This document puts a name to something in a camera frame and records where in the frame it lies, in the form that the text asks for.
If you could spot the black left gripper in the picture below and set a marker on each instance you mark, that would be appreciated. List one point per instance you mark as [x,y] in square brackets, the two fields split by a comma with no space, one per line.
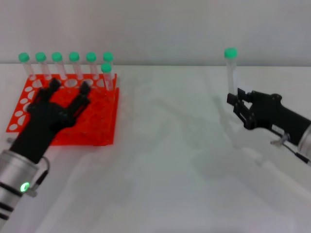
[43,121]

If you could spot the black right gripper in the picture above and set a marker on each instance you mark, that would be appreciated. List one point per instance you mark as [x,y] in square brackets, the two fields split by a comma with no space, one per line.
[272,111]

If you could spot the clear tube with green cap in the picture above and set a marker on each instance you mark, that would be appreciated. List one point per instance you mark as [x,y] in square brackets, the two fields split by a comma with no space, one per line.
[108,56]
[106,68]
[91,56]
[40,57]
[74,56]
[230,53]
[57,56]
[23,57]

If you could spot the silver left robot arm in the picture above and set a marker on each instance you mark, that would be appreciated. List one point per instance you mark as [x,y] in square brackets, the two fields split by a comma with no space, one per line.
[14,174]

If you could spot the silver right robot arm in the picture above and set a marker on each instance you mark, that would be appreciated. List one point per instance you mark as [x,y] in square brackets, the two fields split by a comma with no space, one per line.
[306,143]

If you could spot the orange plastic test tube rack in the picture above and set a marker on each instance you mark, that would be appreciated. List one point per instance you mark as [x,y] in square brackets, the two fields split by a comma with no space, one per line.
[102,121]

